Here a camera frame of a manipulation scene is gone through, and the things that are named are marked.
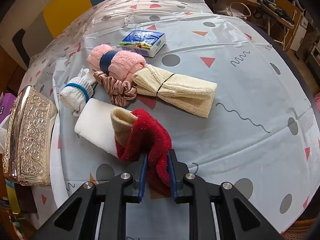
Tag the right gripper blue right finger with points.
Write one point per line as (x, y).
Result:
(171, 169)

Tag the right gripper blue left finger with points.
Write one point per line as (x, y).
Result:
(142, 180)

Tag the red fluffy sock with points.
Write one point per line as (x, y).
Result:
(136, 133)

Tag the pink towel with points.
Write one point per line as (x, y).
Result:
(120, 65)

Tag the blue tissue pack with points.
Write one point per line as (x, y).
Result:
(144, 42)

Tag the beige mesh cloth bundle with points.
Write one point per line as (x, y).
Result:
(190, 94)

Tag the brown satin scrunchie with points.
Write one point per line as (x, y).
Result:
(121, 93)

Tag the patterned white tablecloth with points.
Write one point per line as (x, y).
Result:
(232, 106)

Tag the white knit glove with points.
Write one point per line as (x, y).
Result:
(78, 91)

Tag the ornate gold tissue box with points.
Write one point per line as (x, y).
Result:
(26, 157)

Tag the purple cardboard box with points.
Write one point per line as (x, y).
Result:
(6, 103)

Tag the blue folding chair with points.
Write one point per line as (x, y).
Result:
(280, 15)

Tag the white wire basket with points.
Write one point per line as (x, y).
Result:
(233, 9)

